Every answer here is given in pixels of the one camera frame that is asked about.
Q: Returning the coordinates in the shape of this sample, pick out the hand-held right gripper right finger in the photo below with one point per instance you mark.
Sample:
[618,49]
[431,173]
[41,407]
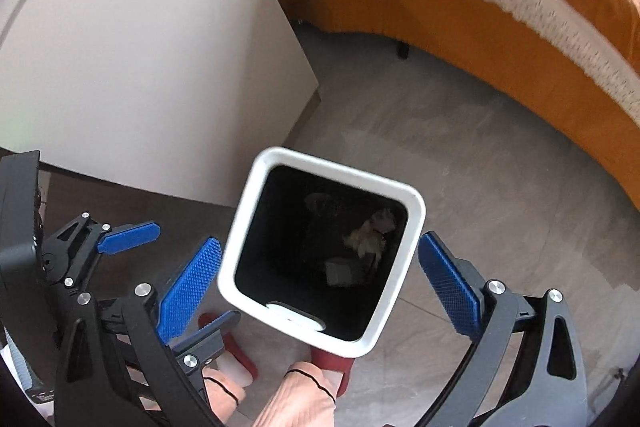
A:
[447,287]

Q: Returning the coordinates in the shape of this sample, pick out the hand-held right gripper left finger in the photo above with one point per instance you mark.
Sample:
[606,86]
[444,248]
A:
[192,282]

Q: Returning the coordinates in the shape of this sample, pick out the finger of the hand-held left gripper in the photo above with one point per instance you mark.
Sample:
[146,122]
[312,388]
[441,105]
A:
[130,238]
[220,321]

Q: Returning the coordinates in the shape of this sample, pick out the white square trash bin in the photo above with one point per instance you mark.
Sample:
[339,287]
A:
[280,232]

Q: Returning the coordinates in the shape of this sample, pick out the red slipper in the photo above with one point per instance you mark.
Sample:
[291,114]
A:
[327,362]
[245,359]

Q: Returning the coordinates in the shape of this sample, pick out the person's left leg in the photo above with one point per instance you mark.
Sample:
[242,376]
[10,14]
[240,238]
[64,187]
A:
[220,387]

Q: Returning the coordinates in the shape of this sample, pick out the person's leg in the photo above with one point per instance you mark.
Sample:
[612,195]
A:
[295,399]
[220,387]

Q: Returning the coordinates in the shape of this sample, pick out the crumpled white tissue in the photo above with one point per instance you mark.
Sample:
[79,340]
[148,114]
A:
[367,241]

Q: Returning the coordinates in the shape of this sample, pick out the small grey box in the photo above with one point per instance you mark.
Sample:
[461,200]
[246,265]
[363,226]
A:
[340,272]

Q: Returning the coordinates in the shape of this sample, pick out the person's right leg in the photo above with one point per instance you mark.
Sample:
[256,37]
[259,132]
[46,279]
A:
[295,399]

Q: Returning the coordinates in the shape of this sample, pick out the white nightstand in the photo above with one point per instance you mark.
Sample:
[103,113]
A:
[150,57]

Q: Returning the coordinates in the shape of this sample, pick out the black bed leg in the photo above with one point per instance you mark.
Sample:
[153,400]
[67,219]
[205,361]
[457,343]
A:
[402,51]

